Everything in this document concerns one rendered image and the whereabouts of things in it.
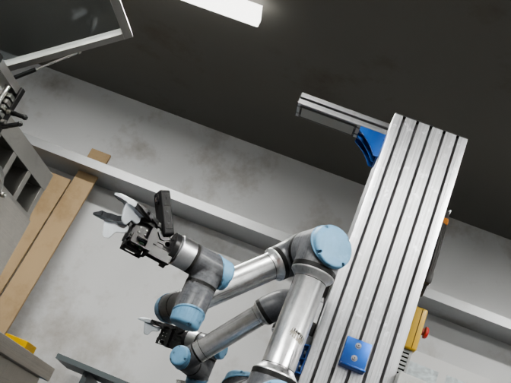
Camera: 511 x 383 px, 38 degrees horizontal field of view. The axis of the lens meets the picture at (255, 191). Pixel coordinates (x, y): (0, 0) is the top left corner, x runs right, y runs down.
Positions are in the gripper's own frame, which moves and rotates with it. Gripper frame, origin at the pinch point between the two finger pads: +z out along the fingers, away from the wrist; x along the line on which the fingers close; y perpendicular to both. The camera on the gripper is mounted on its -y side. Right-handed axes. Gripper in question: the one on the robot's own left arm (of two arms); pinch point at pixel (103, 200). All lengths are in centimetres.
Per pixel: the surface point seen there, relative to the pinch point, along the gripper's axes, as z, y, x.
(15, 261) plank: -16, -75, 303
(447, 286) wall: -263, -157, 198
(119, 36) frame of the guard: 11, -79, 50
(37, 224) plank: -17, -103, 303
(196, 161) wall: -91, -189, 278
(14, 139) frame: 23, -52, 102
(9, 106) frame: 28.5, -16.3, 13.5
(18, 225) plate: 5, -34, 131
